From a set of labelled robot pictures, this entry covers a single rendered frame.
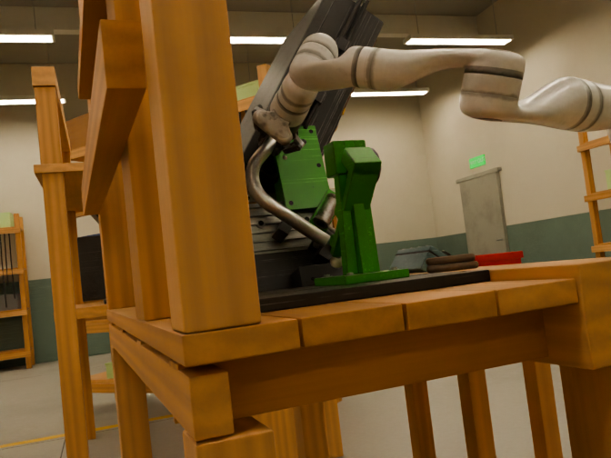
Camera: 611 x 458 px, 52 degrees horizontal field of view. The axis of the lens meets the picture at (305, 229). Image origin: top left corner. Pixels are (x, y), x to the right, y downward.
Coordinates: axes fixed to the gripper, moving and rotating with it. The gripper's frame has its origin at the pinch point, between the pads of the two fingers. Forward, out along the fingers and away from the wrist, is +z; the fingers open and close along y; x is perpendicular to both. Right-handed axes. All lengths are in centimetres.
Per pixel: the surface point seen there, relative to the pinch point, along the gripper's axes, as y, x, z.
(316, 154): -9.3, -7.6, 2.9
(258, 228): -9.7, 15.8, 5.0
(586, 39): -164, -644, 379
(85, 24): 45.2, 7.4, -4.2
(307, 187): -12.6, 1.1, 2.9
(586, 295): -54, 19, -50
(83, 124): 168, -127, 355
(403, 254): -39.7, -1.7, 4.8
